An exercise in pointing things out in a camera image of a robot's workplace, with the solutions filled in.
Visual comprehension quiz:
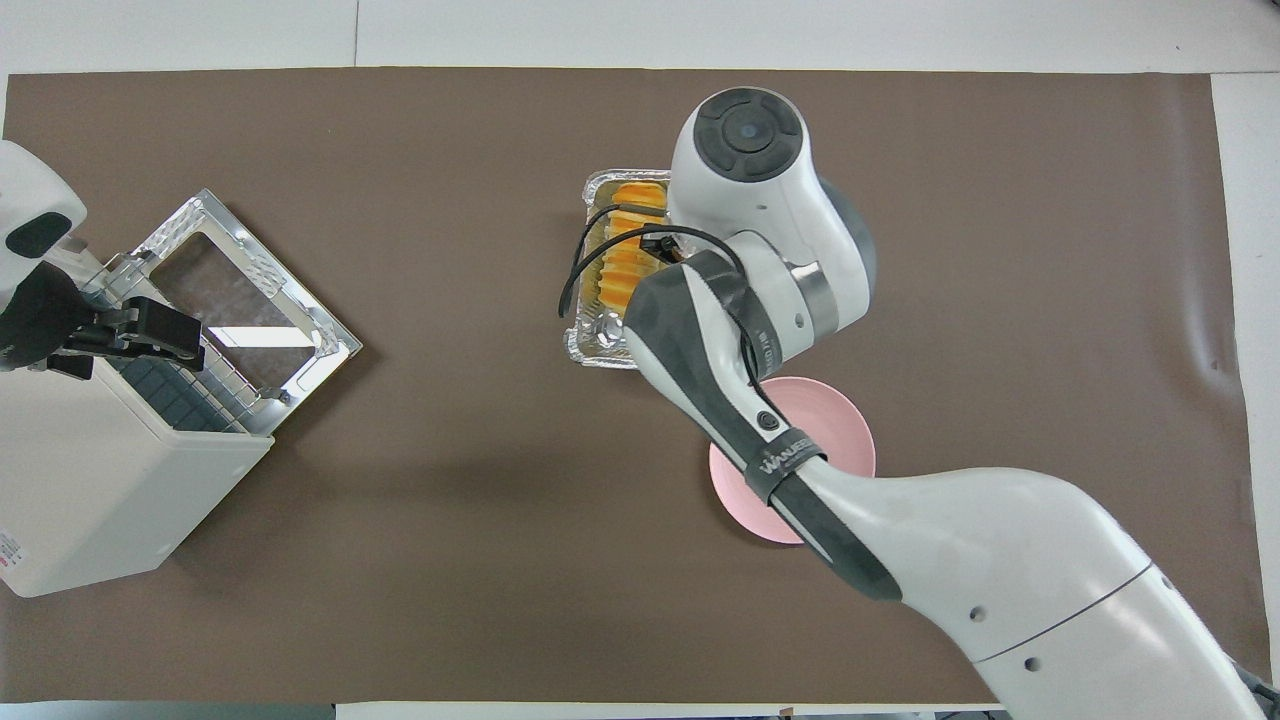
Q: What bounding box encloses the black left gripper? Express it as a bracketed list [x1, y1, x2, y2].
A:
[0, 262, 207, 382]

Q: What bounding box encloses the aluminium foil baking tray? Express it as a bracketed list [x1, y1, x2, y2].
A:
[562, 168, 683, 372]

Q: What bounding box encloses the golden ridged bread loaf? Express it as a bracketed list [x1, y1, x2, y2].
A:
[597, 181, 670, 314]

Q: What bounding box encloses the cream toaster oven body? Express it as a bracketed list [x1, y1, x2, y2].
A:
[0, 255, 277, 600]

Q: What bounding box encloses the glass oven door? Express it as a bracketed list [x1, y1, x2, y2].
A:
[128, 188, 364, 413]

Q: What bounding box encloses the brown table mat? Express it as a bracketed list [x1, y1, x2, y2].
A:
[0, 67, 1273, 707]

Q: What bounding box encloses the pink round plate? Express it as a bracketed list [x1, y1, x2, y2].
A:
[708, 376, 878, 547]

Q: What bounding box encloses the metal oven wire rack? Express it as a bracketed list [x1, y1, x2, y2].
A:
[100, 335, 274, 437]

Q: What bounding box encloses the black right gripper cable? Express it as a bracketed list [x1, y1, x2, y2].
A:
[557, 202, 773, 383]

